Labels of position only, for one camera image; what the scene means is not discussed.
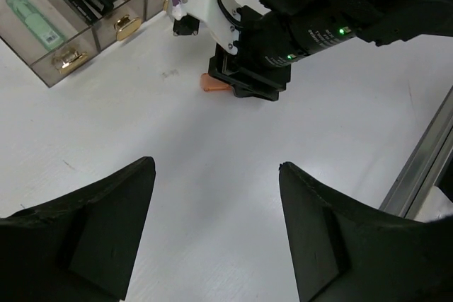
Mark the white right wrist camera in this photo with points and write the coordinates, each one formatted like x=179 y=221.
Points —
x=217 y=15

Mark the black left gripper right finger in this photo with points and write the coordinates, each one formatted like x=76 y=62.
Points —
x=344 y=250

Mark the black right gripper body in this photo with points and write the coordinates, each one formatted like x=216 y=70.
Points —
x=262 y=66

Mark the aluminium frame rail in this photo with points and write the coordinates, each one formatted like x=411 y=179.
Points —
x=424 y=168

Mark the left brown transparent container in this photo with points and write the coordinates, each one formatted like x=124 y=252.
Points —
x=51 y=67

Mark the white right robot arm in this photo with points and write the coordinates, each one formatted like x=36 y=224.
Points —
x=292 y=30

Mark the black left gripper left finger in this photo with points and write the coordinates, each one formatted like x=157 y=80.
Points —
x=81 y=246

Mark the orange pen cap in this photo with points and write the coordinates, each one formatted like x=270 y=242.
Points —
x=210 y=84

